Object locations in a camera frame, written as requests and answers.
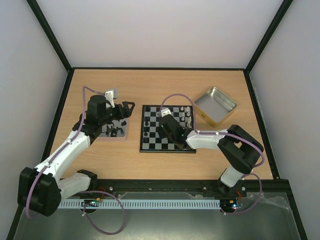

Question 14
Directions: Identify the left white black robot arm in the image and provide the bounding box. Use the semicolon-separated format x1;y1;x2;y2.
17;95;135;217

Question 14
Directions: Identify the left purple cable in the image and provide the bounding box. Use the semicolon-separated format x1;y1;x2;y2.
25;86;126;235

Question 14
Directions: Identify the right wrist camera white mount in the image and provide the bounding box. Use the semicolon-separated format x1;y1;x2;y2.
160;107;172;118

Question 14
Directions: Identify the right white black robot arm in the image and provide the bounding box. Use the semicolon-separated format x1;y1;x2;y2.
156;114;265;196

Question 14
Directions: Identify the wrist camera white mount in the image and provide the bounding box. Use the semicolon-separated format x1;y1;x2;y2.
104;88;118;108
160;107;172;118

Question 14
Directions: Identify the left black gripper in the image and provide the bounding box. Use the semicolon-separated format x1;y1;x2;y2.
99;101;136;126

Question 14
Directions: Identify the light blue slotted cable duct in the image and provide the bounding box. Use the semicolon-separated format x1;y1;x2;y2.
58;199;221;210

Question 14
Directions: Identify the pink tin with black pieces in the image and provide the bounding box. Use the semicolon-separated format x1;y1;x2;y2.
96;118;129;142

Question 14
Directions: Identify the purple cable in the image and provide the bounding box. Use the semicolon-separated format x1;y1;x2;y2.
159;93;266;216
25;86;126;235

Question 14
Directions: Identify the black aluminium frame rail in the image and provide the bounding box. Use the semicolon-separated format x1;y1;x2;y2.
88;179;293;198

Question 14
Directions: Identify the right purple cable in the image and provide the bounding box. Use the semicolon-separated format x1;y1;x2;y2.
159;93;266;216

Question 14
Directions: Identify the gold silver empty tin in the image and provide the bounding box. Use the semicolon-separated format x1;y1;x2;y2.
194;87;237;128

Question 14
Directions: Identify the black silver chess board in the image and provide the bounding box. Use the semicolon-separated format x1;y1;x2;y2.
139;105;197;154

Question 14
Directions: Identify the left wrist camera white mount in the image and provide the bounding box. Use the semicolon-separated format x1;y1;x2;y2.
104;88;118;108

